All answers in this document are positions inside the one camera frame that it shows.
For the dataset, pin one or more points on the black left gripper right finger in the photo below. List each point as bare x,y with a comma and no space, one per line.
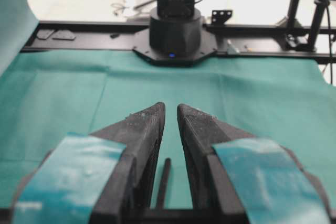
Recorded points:
210,186

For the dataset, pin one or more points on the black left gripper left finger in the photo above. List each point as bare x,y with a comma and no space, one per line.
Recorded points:
94,178

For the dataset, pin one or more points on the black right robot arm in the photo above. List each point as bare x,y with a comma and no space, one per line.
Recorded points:
175,35

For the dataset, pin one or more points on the green table cloth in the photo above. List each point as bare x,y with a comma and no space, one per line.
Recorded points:
45,95

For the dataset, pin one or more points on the green hanging backdrop cloth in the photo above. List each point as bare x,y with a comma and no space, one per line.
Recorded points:
18,22

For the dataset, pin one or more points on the black aluminium frame rail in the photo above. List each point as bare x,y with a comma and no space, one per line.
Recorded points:
223,41

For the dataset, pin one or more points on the black perforated corner bracket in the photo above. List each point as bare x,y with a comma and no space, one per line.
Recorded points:
220,17

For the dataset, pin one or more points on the black camera tripod stand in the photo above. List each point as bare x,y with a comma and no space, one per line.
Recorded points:
304,22

